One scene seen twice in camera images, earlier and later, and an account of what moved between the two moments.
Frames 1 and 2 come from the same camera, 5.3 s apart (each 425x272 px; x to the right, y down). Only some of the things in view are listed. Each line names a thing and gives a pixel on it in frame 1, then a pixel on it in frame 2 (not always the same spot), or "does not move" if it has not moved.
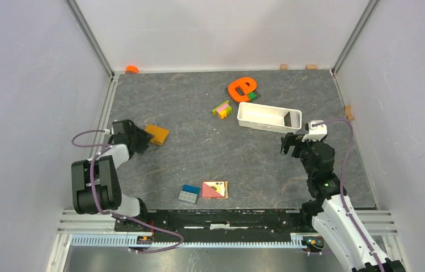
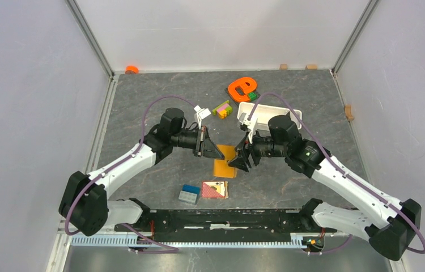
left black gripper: (144, 136) → (205, 147)
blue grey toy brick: (190, 194) does not move
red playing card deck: (215, 189) does not move
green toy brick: (252, 96) does not move
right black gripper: (290, 140) → (243, 150)
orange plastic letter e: (241, 82) does not move
